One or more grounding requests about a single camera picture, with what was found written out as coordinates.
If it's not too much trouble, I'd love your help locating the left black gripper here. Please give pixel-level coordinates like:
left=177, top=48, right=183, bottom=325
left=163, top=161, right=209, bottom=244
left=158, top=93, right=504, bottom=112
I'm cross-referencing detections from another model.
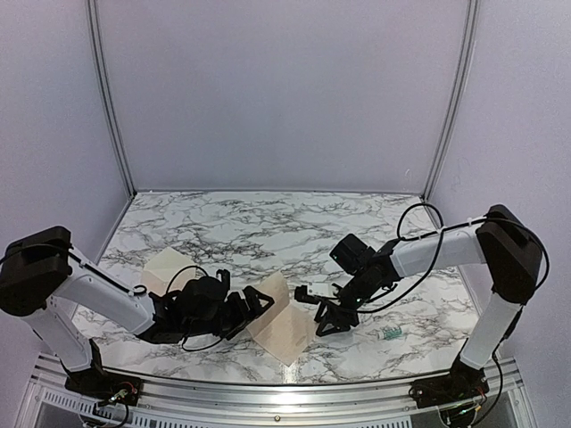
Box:
left=184, top=286, right=275, bottom=342

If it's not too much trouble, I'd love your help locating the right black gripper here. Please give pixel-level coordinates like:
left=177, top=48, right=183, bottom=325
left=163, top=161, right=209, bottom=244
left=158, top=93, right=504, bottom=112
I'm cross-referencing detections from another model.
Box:
left=315, top=270, right=377, bottom=338

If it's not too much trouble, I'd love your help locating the cream paper letter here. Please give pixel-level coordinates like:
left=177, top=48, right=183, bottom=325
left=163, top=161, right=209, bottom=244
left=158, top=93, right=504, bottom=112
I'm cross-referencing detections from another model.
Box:
left=246, top=271, right=316, bottom=366

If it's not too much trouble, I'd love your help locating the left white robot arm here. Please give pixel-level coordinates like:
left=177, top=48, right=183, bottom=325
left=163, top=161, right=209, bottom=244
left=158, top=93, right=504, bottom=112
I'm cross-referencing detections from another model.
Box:
left=1, top=226, right=274, bottom=397

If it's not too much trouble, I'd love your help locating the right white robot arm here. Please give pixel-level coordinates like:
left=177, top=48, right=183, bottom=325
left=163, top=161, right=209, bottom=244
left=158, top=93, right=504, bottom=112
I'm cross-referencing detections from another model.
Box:
left=294, top=204, right=550, bottom=399

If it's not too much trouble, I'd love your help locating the small green white sticker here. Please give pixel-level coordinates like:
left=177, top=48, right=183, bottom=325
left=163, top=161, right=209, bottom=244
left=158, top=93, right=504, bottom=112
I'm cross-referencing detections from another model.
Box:
left=377, top=325, right=402, bottom=341

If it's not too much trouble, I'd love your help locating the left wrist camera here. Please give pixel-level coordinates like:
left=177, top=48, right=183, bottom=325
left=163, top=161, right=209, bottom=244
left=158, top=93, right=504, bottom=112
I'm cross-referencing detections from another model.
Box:
left=216, top=269, right=231, bottom=291

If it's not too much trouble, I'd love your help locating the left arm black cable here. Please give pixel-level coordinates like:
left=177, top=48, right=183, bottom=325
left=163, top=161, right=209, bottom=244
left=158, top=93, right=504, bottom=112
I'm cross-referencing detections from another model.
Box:
left=66, top=249, right=224, bottom=353

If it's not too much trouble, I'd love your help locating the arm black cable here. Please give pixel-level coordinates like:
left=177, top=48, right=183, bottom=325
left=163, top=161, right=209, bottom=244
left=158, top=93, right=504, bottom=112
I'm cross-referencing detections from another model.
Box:
left=66, top=249, right=224, bottom=353
left=352, top=202, right=554, bottom=316

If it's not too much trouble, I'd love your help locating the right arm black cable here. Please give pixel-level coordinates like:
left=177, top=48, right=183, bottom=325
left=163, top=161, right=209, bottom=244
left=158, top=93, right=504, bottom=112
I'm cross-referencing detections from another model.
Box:
left=352, top=202, right=554, bottom=316

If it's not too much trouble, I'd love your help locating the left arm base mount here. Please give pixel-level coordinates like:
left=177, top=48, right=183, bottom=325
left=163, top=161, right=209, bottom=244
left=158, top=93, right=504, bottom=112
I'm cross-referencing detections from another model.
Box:
left=62, top=339, right=142, bottom=406

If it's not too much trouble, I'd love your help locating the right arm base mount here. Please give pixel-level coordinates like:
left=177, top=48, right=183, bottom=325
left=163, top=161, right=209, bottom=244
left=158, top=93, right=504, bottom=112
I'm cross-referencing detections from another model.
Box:
left=409, top=359, right=490, bottom=408

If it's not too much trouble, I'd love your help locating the aluminium front rail frame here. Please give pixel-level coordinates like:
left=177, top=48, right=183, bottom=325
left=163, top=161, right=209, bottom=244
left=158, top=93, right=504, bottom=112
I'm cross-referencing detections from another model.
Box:
left=14, top=354, right=538, bottom=427

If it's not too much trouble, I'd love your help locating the right aluminium corner post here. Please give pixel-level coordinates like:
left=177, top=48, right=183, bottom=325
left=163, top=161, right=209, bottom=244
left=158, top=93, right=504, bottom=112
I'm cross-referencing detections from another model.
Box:
left=421, top=0, right=480, bottom=201

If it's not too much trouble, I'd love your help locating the aluminium corner post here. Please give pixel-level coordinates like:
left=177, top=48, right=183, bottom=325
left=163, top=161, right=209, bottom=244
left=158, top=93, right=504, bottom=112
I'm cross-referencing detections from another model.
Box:
left=421, top=0, right=480, bottom=201
left=86, top=0, right=137, bottom=200

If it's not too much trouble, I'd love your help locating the left aluminium corner post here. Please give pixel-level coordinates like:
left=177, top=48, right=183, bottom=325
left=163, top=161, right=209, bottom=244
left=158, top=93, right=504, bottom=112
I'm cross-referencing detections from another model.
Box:
left=86, top=0, right=137, bottom=200

